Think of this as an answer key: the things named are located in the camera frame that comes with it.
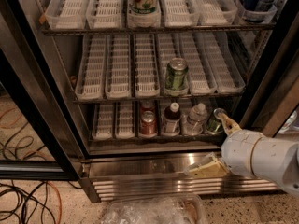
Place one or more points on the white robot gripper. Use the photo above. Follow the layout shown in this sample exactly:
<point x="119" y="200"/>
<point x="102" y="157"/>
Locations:
<point x="237" y="151"/>

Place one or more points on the clear water bottle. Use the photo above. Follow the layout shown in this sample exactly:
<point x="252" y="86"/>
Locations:
<point x="193" y="123"/>

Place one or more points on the red coke can front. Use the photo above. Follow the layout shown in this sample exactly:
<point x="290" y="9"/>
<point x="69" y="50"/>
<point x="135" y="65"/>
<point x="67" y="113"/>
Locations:
<point x="148" y="125"/>

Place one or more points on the red coke can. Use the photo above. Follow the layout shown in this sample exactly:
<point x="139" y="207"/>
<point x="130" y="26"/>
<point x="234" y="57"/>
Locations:
<point x="148" y="125"/>
<point x="147" y="105"/>

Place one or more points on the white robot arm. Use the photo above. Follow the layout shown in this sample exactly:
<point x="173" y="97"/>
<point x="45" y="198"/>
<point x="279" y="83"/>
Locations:
<point x="280" y="163"/>

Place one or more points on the green can bottom shelf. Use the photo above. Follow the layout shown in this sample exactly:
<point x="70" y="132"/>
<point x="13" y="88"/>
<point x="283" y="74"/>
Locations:
<point x="213" y="124"/>

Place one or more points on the green can shelf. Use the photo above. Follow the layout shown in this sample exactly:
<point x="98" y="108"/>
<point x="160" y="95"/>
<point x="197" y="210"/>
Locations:
<point x="176" y="77"/>
<point x="213" y="124"/>

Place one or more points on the right glass fridge door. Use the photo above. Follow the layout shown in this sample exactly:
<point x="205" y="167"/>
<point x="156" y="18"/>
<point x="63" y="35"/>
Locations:
<point x="273" y="91"/>

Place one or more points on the glass fridge door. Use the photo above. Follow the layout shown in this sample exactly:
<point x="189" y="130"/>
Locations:
<point x="33" y="74"/>
<point x="273" y="91"/>

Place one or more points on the green can middle shelf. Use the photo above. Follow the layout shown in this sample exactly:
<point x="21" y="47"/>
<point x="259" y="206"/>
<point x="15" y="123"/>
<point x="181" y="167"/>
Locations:
<point x="176" y="77"/>

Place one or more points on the red coke can rear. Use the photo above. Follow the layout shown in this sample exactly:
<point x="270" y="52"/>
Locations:
<point x="147" y="105"/>

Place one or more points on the stainless steel fridge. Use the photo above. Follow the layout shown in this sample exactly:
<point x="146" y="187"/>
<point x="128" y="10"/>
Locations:
<point x="112" y="68"/>

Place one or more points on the white green carton top shelf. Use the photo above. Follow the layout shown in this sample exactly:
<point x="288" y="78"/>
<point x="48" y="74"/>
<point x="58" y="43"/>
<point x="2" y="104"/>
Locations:
<point x="143" y="13"/>

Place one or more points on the left glass fridge door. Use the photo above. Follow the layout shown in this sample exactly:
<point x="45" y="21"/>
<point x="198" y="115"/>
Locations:
<point x="33" y="74"/>

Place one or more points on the brown drink bottle white cap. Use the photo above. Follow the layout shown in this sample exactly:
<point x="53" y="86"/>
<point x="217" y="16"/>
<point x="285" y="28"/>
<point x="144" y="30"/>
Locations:
<point x="171" y="120"/>

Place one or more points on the clear plastic bin on floor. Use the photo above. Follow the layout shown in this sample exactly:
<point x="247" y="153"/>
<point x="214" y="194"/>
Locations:
<point x="171" y="209"/>

